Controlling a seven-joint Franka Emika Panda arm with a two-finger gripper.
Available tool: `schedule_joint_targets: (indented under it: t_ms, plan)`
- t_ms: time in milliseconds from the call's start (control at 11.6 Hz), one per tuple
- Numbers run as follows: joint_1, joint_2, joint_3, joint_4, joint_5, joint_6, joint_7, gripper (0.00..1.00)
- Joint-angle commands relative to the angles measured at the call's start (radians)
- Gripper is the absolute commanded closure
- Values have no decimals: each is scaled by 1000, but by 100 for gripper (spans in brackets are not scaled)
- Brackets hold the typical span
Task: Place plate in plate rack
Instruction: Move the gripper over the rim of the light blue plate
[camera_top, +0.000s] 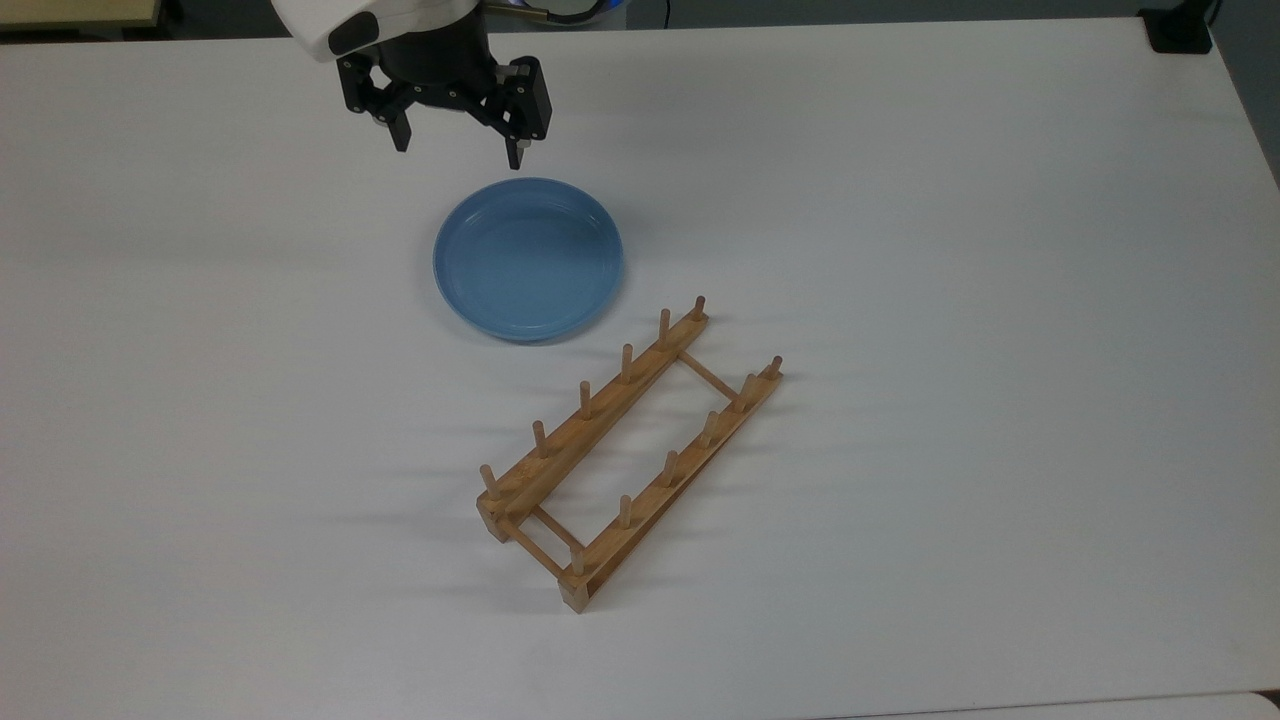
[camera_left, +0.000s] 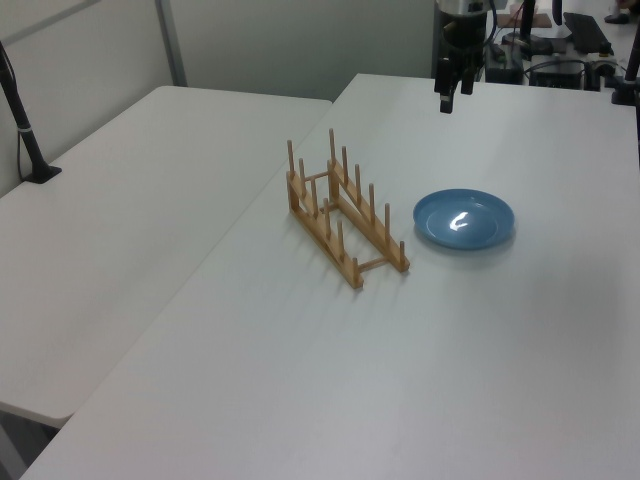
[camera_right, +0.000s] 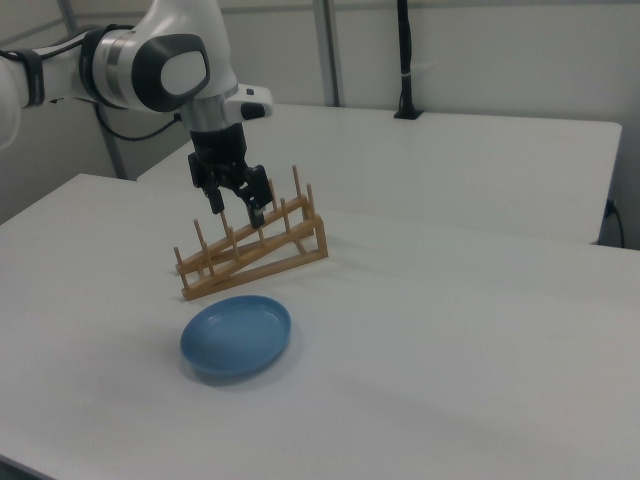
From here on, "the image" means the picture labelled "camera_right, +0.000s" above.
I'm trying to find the blue round plate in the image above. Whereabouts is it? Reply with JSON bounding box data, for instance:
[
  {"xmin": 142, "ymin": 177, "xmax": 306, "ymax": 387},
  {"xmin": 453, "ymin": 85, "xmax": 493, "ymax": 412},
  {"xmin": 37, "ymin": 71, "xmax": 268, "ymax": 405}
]
[{"xmin": 179, "ymin": 294, "xmax": 293, "ymax": 386}]

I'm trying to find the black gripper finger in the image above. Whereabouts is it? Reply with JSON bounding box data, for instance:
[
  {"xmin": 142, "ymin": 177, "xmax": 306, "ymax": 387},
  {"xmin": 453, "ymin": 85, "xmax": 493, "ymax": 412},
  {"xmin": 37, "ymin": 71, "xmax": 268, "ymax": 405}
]
[
  {"xmin": 234, "ymin": 164, "xmax": 274, "ymax": 230},
  {"xmin": 202, "ymin": 170, "xmax": 225, "ymax": 217}
]

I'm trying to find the black cable at table edge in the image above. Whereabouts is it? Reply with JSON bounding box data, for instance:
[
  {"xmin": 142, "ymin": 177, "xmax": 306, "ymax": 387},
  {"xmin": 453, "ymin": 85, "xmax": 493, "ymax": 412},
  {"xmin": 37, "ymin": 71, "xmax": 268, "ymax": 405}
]
[{"xmin": 604, "ymin": 199, "xmax": 627, "ymax": 248}]

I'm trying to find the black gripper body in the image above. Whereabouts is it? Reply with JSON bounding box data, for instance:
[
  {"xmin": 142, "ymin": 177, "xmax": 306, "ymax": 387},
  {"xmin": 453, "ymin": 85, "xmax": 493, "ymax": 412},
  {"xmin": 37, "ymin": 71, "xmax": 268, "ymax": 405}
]
[{"xmin": 187, "ymin": 123, "xmax": 250, "ymax": 190}]

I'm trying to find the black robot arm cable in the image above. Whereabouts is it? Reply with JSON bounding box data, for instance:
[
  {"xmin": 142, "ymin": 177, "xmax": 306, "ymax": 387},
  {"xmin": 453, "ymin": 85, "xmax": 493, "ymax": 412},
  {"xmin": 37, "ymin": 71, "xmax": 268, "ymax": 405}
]
[{"xmin": 92, "ymin": 102, "xmax": 183, "ymax": 143}]

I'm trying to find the black pole with base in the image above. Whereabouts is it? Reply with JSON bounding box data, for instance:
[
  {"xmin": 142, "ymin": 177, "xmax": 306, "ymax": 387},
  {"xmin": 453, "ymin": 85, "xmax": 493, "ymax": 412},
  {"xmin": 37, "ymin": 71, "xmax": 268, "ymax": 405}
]
[{"xmin": 392, "ymin": 0, "xmax": 426, "ymax": 121}]

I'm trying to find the wooden plate rack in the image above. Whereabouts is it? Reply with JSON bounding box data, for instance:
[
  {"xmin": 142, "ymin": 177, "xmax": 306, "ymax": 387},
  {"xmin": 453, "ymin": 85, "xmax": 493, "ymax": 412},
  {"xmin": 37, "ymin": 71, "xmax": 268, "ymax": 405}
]
[{"xmin": 173, "ymin": 163, "xmax": 329, "ymax": 303}]

